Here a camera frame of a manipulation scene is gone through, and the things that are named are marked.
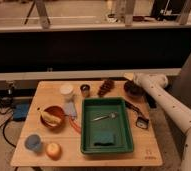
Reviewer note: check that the yellow banana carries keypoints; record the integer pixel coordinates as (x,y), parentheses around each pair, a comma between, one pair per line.
(50,118)

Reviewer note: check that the grey spatula red handle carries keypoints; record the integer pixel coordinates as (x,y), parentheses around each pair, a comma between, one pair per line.
(70,111)

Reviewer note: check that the green sponge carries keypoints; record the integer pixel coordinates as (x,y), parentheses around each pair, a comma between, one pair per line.
(103,139)

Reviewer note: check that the blue box on floor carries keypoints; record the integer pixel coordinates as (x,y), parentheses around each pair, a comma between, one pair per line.
(20,112)

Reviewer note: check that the silver metal fork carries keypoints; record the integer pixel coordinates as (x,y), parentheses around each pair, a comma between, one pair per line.
(111,115)

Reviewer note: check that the dark brown bowl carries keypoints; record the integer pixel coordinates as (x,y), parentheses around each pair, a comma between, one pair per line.
(132,90)

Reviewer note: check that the blue plastic cup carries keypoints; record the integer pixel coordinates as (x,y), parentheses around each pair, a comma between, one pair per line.
(33,143)

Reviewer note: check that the white plastic cup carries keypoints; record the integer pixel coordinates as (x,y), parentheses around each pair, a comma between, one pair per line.
(67,91)

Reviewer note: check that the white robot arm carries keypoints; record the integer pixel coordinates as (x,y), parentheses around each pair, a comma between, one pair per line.
(154,85)

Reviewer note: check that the green plastic tray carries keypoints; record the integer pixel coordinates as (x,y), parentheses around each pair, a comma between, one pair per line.
(119,126)

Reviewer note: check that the red bowl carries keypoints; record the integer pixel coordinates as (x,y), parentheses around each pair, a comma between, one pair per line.
(56,111)

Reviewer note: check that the small metal cup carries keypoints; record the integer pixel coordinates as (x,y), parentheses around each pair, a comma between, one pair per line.
(85,90)

